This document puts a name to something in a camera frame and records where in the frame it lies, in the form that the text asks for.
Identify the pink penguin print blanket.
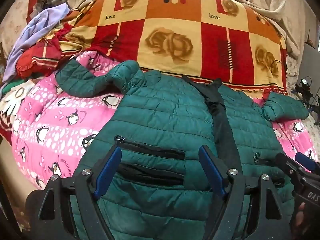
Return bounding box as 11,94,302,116
0,51,319,190

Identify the lavender garment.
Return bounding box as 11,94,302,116
2,2,70,83

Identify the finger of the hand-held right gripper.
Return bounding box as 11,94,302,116
275,153,302,180
294,152,320,174

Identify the red orange rose checkered blanket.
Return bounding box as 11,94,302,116
59,0,288,95

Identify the black cable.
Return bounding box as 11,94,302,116
269,59,288,90

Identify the beige curtain cloth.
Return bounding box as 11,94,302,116
244,0,313,60

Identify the red ruffled cloth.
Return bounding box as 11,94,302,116
15,29,75,79

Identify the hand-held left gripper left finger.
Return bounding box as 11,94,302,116
37,145,123,240

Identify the white printed cloth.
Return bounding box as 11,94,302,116
0,80,37,120

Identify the green puffer jacket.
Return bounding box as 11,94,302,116
55,60,310,240

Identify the black tripod stand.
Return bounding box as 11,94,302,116
294,77,320,125

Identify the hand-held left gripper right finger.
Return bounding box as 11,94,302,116
199,145,285,240

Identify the green cloth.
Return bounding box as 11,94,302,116
0,79,28,95

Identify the person's right hand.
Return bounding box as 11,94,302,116
289,202,307,238

